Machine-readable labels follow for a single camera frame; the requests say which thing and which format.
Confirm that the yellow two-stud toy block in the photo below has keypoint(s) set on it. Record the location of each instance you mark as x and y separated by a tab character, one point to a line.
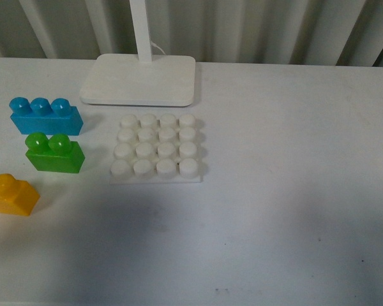
17	197

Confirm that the green two-stud toy block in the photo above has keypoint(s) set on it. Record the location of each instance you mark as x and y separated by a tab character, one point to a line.
55	154

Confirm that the blue three-stud toy block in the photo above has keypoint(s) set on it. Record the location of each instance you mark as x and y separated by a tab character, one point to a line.
50	118

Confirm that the white desk lamp stand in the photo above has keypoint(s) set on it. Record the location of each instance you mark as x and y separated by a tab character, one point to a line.
144	79

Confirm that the white studded base plate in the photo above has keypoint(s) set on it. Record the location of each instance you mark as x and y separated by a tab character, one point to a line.
157	150

